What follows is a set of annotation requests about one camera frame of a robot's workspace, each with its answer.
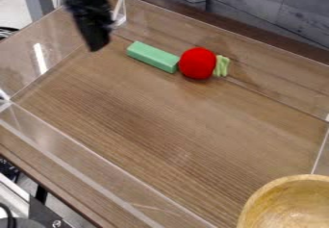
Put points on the wooden bowl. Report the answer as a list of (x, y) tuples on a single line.
[(292, 202)]

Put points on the red round fruit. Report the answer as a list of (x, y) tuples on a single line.
[(197, 63)]

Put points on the green rectangular block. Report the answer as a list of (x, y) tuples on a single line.
[(153, 56)]

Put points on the black metal base plate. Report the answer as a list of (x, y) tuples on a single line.
[(43, 215)]

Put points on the clear acrylic tray enclosure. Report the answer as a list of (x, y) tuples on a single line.
[(146, 149)]

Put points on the light green small toy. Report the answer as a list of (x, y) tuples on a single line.
[(221, 68)]

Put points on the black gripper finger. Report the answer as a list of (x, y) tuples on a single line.
[(94, 21)]

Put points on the clear acrylic corner bracket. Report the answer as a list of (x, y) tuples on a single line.
[(120, 16)]

